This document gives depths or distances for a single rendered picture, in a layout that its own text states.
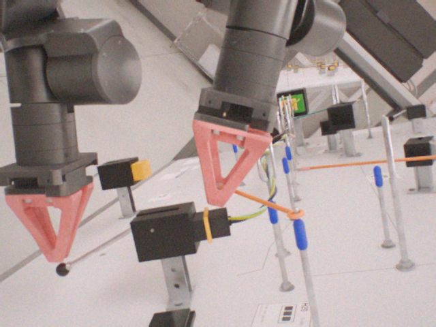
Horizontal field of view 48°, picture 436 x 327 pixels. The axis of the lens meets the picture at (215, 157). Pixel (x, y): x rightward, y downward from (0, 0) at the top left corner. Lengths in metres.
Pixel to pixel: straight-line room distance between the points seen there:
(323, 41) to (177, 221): 0.22
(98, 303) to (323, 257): 0.24
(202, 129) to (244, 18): 0.10
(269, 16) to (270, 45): 0.02
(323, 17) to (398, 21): 1.04
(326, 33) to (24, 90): 0.28
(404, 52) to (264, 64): 1.11
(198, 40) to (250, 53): 7.76
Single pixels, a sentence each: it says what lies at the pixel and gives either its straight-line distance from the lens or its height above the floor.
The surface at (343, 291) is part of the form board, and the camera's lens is 0.46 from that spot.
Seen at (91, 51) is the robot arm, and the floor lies 1.24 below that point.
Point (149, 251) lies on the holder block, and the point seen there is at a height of 1.12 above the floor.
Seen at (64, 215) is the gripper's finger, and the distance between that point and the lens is 0.48.
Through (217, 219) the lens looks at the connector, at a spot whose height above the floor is 1.19.
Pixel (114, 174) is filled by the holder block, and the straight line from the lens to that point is 0.86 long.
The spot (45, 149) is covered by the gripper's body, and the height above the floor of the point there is 1.13.
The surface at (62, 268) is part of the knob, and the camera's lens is 0.52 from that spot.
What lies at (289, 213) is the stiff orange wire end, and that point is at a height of 1.26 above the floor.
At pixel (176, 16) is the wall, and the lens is 8.25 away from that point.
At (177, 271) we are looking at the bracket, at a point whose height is 1.12.
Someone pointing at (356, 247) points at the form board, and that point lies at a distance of 0.55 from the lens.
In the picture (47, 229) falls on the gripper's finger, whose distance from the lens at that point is 0.52.
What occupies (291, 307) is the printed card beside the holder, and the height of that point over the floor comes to 1.19.
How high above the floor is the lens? 1.35
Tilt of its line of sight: 16 degrees down
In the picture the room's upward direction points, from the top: 44 degrees clockwise
